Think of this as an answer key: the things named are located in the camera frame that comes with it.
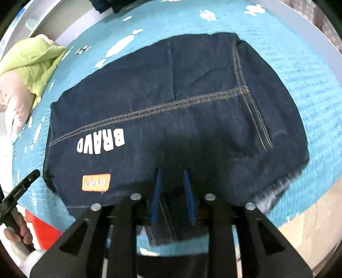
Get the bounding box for dark denim jacket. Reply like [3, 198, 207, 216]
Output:
[43, 33, 310, 246]

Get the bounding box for person's left hand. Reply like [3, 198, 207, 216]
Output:
[3, 208, 32, 245]

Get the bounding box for red cloth under bedspread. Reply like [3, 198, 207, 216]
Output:
[25, 210, 63, 250]

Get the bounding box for green and pink quilt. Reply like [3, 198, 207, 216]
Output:
[1, 34, 67, 142]

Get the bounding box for teal patterned bedspread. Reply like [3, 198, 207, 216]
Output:
[11, 1, 341, 226]

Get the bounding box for navy puffer jacket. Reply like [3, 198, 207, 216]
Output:
[90, 0, 148, 14]

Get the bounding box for grey checked pillow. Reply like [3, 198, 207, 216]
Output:
[280, 0, 341, 53]

